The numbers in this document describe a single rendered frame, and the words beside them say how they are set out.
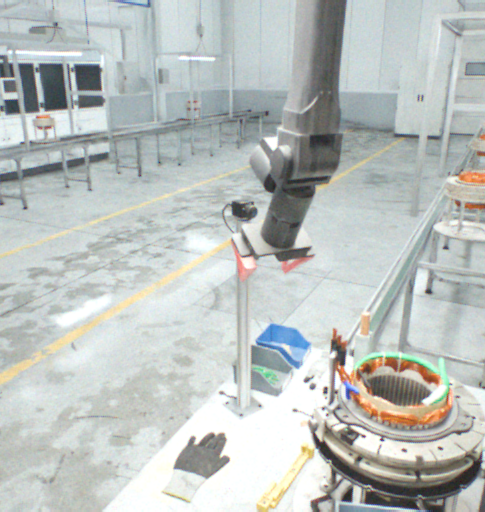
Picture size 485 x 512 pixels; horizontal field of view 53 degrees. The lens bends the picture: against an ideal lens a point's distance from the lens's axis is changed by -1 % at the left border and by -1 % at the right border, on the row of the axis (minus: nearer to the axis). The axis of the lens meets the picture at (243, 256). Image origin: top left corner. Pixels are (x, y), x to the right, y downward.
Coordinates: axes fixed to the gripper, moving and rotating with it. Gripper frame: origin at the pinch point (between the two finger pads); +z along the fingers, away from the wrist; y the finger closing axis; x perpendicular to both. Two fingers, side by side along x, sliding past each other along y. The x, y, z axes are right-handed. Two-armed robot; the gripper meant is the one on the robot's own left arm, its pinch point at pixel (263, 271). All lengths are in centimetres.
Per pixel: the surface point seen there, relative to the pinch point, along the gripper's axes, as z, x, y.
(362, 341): 18.5, 9.0, -24.3
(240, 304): 41.3, -20.2, -13.5
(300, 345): 80, -22, -46
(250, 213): 17.2, -29.9, -14.5
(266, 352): 73, -20, -30
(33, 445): 192, -59, 47
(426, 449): 13.5, 33.3, -20.2
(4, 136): 468, -692, 37
